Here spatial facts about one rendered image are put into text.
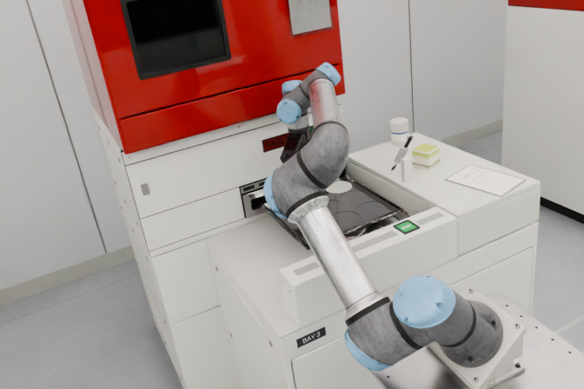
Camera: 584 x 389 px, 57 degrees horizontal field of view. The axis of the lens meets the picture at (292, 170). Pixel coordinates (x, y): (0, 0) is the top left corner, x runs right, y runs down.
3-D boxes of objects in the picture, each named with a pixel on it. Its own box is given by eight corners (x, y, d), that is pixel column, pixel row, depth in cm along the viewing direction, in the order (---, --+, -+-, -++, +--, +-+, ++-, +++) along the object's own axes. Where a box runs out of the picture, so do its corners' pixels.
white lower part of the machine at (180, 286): (155, 330, 280) (114, 189, 247) (295, 273, 310) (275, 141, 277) (196, 427, 221) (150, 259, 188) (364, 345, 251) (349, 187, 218)
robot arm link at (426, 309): (482, 329, 113) (447, 305, 106) (429, 359, 119) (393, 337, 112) (461, 284, 123) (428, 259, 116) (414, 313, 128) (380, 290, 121)
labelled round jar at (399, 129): (388, 142, 218) (386, 120, 214) (401, 138, 220) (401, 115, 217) (398, 147, 212) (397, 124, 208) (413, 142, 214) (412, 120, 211)
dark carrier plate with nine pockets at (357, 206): (263, 205, 197) (263, 203, 197) (343, 177, 210) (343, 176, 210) (308, 246, 168) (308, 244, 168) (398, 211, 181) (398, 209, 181)
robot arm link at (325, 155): (336, 138, 123) (320, 51, 162) (301, 166, 127) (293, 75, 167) (368, 167, 128) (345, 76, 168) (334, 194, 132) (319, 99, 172)
